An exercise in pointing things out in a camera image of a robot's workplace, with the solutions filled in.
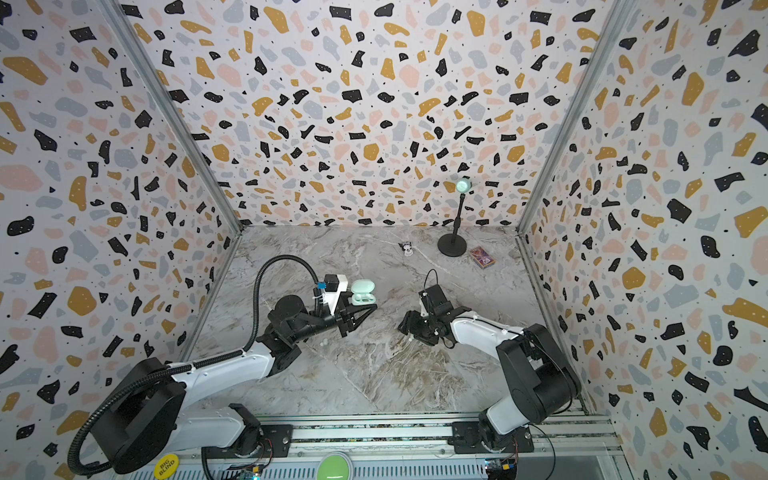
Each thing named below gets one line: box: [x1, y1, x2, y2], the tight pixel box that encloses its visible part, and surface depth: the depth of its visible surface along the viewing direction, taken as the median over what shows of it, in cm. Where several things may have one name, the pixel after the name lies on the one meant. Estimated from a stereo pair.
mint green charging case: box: [351, 279, 377, 305], surface depth 74 cm
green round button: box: [317, 455, 349, 480], surface depth 70 cm
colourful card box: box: [469, 246, 496, 269], surface depth 115 cm
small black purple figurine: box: [398, 241, 414, 257], surface depth 115 cm
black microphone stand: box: [438, 178, 473, 257], surface depth 118 cm
